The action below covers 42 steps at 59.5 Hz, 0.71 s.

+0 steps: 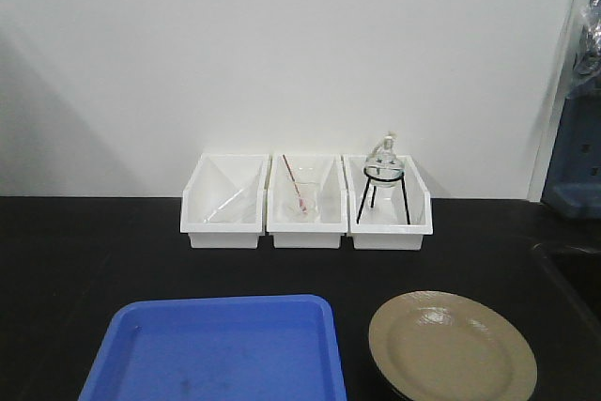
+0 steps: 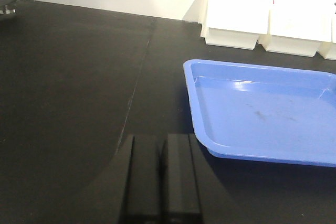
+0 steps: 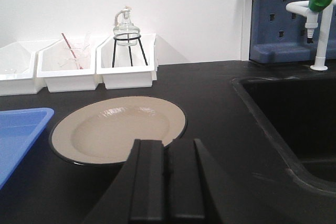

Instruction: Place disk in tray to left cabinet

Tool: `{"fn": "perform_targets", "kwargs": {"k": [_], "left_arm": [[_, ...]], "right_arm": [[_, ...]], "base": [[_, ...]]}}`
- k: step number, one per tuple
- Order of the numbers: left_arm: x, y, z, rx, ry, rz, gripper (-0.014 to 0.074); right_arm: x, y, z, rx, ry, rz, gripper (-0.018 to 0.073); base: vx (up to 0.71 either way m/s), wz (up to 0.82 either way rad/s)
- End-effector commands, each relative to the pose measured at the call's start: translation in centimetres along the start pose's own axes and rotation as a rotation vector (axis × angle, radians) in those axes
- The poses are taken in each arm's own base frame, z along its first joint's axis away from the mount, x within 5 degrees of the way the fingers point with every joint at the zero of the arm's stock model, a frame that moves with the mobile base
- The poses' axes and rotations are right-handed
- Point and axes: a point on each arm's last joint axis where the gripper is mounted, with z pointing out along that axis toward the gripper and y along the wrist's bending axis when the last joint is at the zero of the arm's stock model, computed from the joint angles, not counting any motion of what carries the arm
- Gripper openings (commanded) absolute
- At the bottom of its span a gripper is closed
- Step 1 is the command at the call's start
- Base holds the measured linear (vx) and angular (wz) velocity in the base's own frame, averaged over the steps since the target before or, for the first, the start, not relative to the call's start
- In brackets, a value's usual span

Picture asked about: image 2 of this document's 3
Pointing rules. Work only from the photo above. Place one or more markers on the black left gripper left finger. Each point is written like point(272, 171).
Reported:
point(142, 203)

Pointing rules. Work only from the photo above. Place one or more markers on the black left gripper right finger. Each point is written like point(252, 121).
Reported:
point(180, 203)

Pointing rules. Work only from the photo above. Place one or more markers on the blue plastic tray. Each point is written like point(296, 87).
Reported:
point(262, 113)

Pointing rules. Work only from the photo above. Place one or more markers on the white left storage bin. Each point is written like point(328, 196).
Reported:
point(230, 23)

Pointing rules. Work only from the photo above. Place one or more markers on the white storage bin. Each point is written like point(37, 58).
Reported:
point(230, 23)
point(297, 29)
point(327, 48)

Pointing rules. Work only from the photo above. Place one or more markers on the white middle storage bin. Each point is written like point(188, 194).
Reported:
point(297, 29)

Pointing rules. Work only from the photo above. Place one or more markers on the white right storage bin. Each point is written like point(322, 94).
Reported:
point(327, 48)

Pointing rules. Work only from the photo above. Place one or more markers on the metal bracket at corner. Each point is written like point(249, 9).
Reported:
point(8, 7)

